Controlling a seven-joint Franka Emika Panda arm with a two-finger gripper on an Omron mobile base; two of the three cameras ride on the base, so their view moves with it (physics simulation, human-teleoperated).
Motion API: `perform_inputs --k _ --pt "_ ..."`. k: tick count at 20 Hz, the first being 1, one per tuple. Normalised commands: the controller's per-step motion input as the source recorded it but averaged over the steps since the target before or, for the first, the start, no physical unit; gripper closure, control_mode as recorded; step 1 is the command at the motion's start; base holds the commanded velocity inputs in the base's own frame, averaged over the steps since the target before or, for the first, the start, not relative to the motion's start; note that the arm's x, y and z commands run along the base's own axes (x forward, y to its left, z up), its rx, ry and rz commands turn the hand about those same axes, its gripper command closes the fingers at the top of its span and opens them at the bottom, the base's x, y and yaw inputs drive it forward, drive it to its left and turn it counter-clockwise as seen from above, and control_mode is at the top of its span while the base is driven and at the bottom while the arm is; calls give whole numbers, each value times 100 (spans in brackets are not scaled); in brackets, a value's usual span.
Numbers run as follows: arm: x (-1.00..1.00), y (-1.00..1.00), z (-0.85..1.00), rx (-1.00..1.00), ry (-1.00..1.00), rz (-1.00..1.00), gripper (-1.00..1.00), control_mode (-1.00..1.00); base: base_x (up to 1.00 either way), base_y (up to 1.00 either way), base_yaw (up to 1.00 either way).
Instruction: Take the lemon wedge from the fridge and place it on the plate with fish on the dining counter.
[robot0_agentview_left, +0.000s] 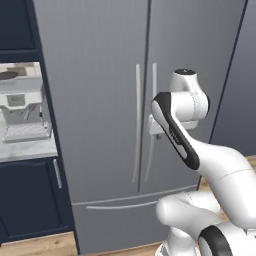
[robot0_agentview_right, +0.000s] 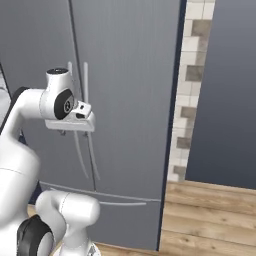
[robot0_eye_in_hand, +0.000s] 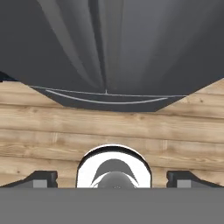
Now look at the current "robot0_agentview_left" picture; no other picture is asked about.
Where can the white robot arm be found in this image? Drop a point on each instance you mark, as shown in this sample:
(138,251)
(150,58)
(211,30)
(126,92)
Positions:
(226,173)

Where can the grey fridge door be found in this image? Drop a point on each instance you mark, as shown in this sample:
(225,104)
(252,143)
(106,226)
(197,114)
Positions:
(186,40)
(96,100)

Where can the white coffee machine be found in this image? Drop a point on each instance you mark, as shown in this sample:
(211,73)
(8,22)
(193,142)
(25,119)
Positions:
(23,110)

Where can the grey tall cupboard panel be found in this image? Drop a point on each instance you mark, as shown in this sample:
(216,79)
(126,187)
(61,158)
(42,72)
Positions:
(238,83)

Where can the grey fridge left door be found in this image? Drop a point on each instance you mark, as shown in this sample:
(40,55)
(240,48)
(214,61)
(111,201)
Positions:
(96,100)

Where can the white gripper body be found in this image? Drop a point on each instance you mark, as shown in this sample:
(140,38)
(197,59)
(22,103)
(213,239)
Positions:
(153,126)

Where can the grey fridge drawer front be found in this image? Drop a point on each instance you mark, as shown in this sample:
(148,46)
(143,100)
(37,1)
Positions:
(116,230)

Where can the grey fridge right door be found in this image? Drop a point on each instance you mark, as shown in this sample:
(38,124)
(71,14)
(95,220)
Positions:
(186,40)

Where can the dark blue wall cupboard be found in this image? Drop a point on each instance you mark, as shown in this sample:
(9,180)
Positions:
(16,23)

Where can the dark blue base cupboard door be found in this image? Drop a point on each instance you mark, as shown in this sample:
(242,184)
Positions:
(30,200)

